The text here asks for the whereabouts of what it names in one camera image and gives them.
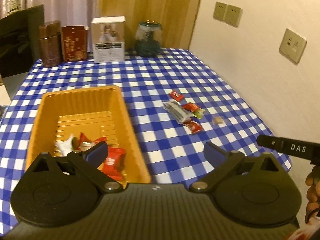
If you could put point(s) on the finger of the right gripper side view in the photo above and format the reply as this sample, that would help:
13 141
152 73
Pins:
274 143

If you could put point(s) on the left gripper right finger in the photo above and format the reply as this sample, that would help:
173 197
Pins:
224 163

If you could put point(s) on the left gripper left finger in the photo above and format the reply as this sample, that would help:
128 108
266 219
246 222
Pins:
87 163

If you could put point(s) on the white snack wrapper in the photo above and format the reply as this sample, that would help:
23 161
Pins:
65 147

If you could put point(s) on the red snack packet large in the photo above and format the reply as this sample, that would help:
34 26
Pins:
114 163

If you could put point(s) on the clear biscuit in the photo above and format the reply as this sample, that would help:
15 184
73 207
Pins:
218 120

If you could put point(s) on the red brown candy wrapper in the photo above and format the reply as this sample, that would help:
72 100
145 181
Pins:
194 126

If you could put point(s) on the red snack packet twisted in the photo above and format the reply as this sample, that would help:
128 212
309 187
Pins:
85 143

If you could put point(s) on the person's right hand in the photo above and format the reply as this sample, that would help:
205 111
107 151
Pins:
312 181

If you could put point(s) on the orange plastic tray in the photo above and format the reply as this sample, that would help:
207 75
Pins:
96 112

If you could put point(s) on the green candy wrapper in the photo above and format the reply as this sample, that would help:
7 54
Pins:
199 113

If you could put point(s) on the silver striped snack packet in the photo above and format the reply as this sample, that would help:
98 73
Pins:
175 109

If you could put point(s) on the blue white checkered tablecloth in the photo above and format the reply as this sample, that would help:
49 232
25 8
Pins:
171 152

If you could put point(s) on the small red candy packet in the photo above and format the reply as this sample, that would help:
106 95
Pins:
176 96

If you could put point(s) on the red decorated tin box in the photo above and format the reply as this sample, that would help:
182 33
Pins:
74 43

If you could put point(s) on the brown cylindrical canister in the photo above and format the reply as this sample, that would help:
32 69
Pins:
50 43

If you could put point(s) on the white product box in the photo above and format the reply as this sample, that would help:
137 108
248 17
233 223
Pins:
108 39

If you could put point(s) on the black monitor screen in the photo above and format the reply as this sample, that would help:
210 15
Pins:
19 45

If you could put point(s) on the glass jar dark base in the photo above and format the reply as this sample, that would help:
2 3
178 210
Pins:
148 37

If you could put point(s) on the wooden door panel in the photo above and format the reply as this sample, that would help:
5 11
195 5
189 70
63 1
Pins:
177 18

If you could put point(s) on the jar with yellow label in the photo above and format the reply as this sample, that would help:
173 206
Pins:
13 6

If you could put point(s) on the wall socket plate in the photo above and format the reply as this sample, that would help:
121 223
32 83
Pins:
292 46

